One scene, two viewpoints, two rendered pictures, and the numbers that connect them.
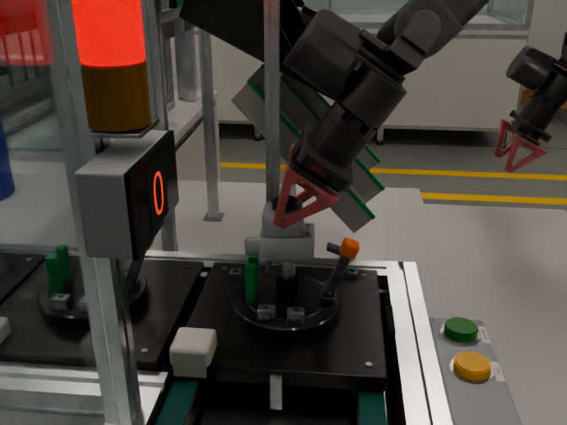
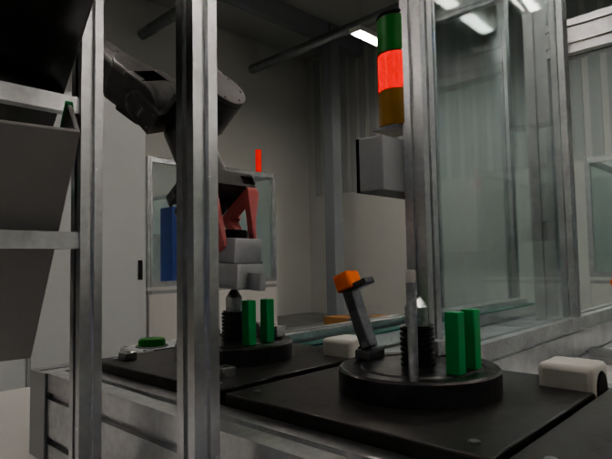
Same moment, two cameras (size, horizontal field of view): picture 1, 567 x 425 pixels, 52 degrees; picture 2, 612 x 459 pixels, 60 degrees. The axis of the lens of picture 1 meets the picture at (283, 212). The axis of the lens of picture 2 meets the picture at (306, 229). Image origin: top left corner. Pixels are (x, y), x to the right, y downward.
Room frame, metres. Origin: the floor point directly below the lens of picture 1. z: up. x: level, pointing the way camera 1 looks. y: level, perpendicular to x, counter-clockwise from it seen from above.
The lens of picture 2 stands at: (1.10, 0.46, 1.08)
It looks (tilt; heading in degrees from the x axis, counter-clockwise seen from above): 4 degrees up; 218
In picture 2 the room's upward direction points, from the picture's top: 1 degrees counter-clockwise
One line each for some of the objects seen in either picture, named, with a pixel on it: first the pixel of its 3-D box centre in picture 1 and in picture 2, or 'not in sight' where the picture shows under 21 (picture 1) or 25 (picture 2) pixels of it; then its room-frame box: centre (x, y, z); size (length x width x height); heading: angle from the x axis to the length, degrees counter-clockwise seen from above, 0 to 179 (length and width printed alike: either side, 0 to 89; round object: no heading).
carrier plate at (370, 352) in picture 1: (287, 316); (234, 364); (0.64, 0.00, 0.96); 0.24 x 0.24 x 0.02; 84
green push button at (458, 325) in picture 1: (460, 331); (151, 344); (0.60, -0.22, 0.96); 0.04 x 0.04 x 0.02
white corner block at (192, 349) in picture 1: (193, 352); (348, 353); (0.55, 0.10, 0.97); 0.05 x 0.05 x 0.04; 84
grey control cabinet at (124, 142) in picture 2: not in sight; (77, 260); (-0.87, -3.10, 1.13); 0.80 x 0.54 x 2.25; 173
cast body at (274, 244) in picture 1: (278, 226); (239, 259); (0.64, 0.01, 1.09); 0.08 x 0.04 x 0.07; 86
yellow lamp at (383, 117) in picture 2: (116, 94); (397, 110); (0.46, 0.13, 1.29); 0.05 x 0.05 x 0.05
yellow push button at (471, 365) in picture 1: (471, 368); not in sight; (0.53, -0.21, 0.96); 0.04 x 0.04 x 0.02
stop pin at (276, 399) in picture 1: (276, 391); not in sight; (0.51, 0.01, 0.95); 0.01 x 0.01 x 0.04; 84
